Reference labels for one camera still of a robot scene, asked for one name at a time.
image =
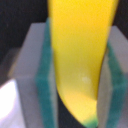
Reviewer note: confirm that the gripper teal padded right finger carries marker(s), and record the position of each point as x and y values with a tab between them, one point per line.
112	104

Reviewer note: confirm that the gripper teal padded left finger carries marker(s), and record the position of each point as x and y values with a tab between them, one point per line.
35	76

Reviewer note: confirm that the yellow toy banana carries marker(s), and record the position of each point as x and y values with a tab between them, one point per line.
79	33

